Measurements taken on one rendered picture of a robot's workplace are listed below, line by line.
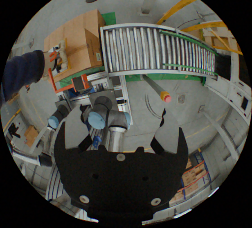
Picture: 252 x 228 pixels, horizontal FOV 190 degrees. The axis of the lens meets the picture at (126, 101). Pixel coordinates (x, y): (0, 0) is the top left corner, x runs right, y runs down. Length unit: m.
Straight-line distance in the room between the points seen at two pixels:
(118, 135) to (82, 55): 0.67
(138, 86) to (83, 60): 1.26
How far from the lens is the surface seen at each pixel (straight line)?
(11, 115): 9.83
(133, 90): 1.72
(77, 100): 0.89
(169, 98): 0.73
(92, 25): 1.29
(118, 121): 0.47
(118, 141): 0.45
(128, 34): 1.12
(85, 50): 0.75
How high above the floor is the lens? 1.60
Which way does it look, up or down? 62 degrees down
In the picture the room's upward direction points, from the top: 179 degrees clockwise
